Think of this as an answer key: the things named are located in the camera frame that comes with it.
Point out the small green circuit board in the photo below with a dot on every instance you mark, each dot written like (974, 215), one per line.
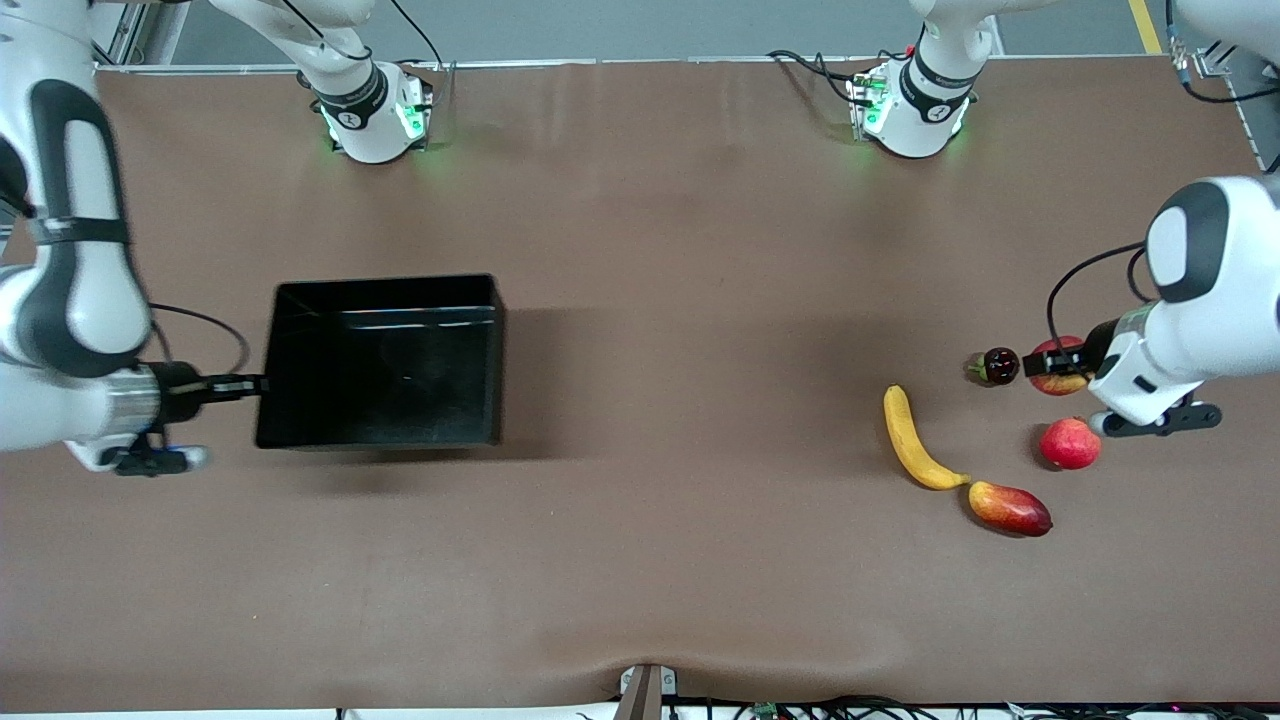
(766, 711)

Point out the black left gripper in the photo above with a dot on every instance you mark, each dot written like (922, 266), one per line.
(1097, 351)

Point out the red pomegranate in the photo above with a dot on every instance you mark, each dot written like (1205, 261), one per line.
(1070, 445)

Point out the red yellow apple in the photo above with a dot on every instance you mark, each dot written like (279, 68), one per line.
(1060, 385)

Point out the black plastic box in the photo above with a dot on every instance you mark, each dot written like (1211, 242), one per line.
(400, 380)

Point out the metal table edge bracket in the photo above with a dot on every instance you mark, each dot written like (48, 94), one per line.
(645, 695)

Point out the red yellow mango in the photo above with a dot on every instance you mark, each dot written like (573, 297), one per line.
(1010, 508)

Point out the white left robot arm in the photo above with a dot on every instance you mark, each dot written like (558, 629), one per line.
(1220, 300)

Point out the dark purple mangosteen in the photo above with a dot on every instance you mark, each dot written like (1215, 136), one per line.
(1000, 365)

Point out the aluminium frame post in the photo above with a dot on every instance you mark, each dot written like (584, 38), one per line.
(130, 30)
(1215, 62)

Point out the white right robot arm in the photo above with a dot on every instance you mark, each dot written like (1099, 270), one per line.
(90, 300)

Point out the brown table mat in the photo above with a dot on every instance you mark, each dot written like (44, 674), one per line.
(640, 550)

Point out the yellow banana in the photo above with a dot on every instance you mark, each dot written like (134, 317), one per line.
(905, 435)

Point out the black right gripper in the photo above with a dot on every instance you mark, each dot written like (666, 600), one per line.
(178, 388)

